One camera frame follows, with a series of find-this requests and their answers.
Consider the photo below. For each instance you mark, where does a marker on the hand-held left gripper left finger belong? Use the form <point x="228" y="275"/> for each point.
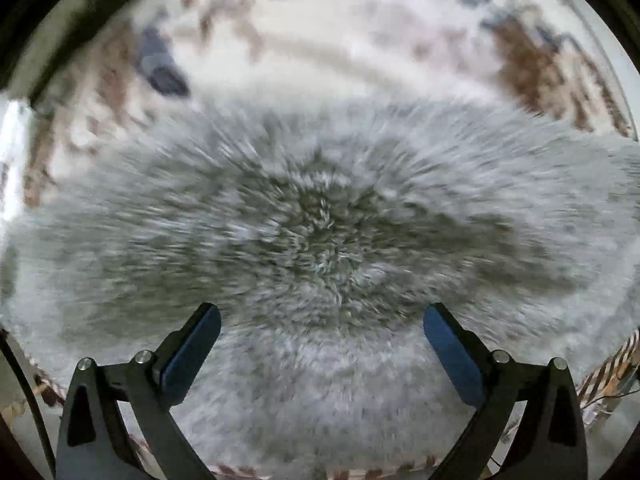
<point x="192" y="355"/>

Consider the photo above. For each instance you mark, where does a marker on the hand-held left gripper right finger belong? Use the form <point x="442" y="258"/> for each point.
<point x="450" y="355"/>

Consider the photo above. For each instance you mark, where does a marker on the grey fleece pants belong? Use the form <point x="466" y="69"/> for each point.
<point x="320" y="210"/>

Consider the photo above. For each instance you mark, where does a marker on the floral printed blanket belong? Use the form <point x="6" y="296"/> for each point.
<point x="310" y="25"/>

